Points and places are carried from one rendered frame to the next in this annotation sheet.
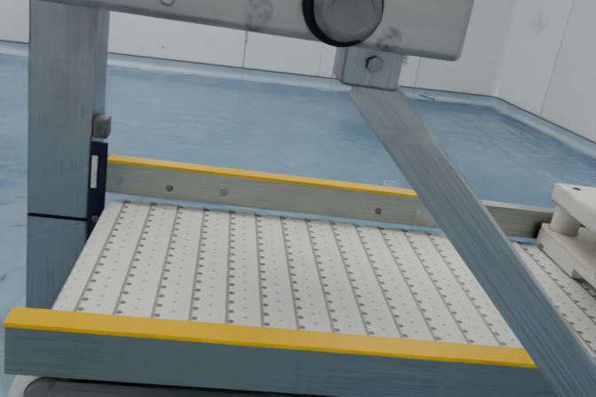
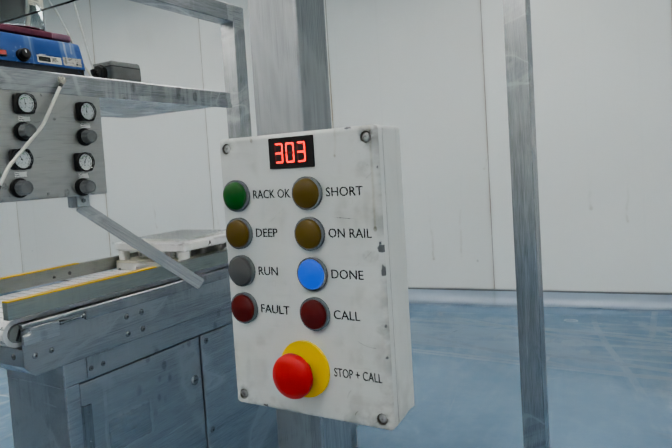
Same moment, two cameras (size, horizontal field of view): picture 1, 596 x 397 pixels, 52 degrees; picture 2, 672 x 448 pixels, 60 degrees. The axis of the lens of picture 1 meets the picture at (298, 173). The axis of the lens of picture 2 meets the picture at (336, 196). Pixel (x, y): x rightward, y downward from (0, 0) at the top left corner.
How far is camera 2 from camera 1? 0.98 m
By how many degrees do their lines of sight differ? 53
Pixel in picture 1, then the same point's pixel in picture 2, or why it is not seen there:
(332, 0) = (87, 185)
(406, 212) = (65, 273)
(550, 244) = (123, 265)
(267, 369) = (80, 293)
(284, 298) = not seen: hidden behind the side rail
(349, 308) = not seen: hidden behind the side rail
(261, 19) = (67, 193)
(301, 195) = (20, 280)
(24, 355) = (13, 311)
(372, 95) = (83, 208)
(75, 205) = not seen: outside the picture
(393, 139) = (93, 217)
